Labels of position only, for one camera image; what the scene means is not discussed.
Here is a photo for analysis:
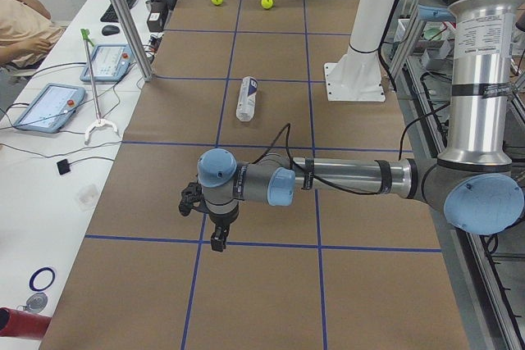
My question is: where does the teach pendant tablet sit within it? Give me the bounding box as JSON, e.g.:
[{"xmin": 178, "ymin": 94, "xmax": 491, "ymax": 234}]
[
  {"xmin": 89, "ymin": 44, "xmax": 134, "ymax": 83},
  {"xmin": 14, "ymin": 83, "xmax": 86, "ymax": 134}
]

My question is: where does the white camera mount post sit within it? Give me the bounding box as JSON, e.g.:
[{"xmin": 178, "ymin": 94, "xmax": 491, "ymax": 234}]
[{"xmin": 324, "ymin": 0, "xmax": 395, "ymax": 102}]

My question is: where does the small black square pad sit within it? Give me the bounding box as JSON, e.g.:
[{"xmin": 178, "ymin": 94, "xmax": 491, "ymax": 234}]
[{"xmin": 57, "ymin": 159, "xmax": 71, "ymax": 175}]

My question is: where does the far teach pendant tablet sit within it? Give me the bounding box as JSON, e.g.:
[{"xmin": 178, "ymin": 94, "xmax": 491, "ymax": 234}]
[{"xmin": 89, "ymin": 44, "xmax": 134, "ymax": 83}]

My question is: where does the black computer mouse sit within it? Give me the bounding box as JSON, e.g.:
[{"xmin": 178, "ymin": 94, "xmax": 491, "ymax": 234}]
[{"xmin": 101, "ymin": 25, "xmax": 120, "ymax": 36}]

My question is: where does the aluminium side rack frame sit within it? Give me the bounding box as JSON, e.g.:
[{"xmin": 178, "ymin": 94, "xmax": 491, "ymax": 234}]
[{"xmin": 385, "ymin": 0, "xmax": 525, "ymax": 350}]

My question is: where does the seated person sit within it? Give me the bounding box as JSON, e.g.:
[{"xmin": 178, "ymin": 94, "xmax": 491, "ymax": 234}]
[{"xmin": 1, "ymin": 0, "xmax": 65, "ymax": 69}]

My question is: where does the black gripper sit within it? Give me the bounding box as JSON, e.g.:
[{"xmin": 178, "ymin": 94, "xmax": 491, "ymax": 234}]
[{"xmin": 209, "ymin": 211, "xmax": 239, "ymax": 252}]

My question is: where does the black power box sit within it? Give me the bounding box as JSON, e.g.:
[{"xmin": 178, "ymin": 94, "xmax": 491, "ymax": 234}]
[{"xmin": 147, "ymin": 2, "xmax": 169, "ymax": 33}]

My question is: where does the near teach pendant tablet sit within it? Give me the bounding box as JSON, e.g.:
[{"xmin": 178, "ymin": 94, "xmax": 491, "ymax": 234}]
[{"xmin": 14, "ymin": 83, "xmax": 86, "ymax": 134}]

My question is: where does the clear tennis ball can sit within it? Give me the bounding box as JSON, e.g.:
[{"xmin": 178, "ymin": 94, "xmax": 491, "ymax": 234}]
[{"xmin": 236, "ymin": 76, "xmax": 258, "ymax": 122}]

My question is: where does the reacher grabber tool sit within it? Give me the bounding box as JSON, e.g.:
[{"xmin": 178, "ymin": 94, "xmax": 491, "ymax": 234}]
[{"xmin": 80, "ymin": 28, "xmax": 119, "ymax": 145}]

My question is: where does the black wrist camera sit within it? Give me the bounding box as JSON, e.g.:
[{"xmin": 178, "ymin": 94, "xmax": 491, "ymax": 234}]
[{"xmin": 178, "ymin": 182, "xmax": 208, "ymax": 216}]

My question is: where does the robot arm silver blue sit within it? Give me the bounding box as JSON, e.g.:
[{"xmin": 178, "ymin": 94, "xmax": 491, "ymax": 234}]
[{"xmin": 179, "ymin": 0, "xmax": 524, "ymax": 252}]

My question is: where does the blue tape roll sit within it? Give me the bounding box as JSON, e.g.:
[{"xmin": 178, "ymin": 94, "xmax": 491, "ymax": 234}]
[{"xmin": 28, "ymin": 266, "xmax": 57, "ymax": 293}]

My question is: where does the red cylinder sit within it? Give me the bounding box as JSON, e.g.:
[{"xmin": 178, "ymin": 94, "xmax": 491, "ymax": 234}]
[{"xmin": 1, "ymin": 307, "xmax": 52, "ymax": 340}]

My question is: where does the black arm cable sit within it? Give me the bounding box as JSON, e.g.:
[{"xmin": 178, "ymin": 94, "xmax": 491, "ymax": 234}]
[{"xmin": 250, "ymin": 122, "xmax": 452, "ymax": 197}]

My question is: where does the aluminium frame post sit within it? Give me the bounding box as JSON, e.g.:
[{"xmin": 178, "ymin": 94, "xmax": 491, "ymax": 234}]
[{"xmin": 110, "ymin": 0, "xmax": 153, "ymax": 82}]

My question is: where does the silver round disc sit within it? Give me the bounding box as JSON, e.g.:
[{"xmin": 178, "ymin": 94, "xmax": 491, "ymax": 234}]
[{"xmin": 23, "ymin": 292, "xmax": 48, "ymax": 314}]

